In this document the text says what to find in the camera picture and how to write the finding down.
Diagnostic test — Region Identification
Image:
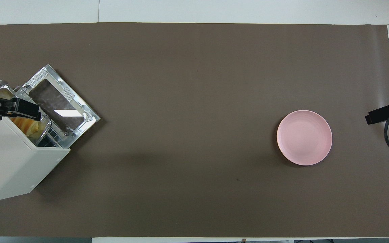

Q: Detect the aluminium foil tray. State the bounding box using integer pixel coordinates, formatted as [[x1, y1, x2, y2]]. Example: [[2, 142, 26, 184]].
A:
[[0, 79, 53, 139]]

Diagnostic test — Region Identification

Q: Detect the white toaster oven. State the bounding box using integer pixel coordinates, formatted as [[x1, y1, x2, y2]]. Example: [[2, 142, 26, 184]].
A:
[[0, 79, 71, 203]]

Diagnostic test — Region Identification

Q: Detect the pink round plate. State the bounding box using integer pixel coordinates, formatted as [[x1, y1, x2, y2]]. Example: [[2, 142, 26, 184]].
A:
[[277, 110, 333, 166]]

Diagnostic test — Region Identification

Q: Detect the metal oven wire rack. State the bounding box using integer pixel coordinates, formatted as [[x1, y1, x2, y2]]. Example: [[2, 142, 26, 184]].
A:
[[39, 130, 63, 148]]

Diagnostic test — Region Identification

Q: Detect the glass oven door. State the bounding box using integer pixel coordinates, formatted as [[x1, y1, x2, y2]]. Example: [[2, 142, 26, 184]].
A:
[[22, 64, 101, 147]]

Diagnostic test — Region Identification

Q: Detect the brown table mat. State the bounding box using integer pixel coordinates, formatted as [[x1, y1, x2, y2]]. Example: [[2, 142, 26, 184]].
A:
[[0, 22, 389, 238]]

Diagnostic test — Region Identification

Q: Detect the yellow striped bread loaf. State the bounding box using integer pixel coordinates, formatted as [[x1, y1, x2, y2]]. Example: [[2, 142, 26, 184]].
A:
[[11, 116, 46, 136]]

